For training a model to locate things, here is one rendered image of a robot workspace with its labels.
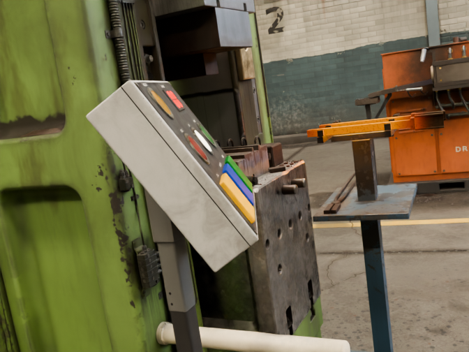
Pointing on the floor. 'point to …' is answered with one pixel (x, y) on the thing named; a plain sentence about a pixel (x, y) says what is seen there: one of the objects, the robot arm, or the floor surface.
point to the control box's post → (180, 295)
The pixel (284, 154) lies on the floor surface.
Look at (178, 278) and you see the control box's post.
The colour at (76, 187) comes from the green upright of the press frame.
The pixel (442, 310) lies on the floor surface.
